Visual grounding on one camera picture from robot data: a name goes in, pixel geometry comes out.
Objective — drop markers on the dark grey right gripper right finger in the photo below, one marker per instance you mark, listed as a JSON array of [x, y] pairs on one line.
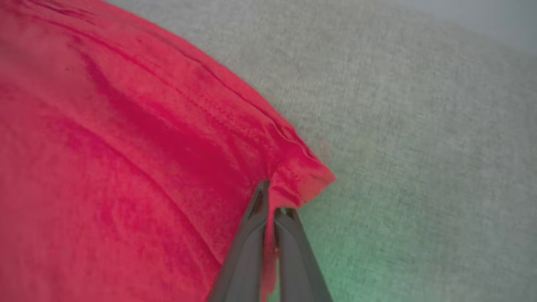
[[300, 264]]

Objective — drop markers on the red garment with white stripes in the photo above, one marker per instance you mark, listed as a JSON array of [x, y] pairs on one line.
[[105, 147]]

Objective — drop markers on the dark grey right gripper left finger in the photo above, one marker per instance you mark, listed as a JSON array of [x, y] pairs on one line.
[[245, 256]]

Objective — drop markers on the grey fabric sofa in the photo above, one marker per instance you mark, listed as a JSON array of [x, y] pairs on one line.
[[419, 147]]

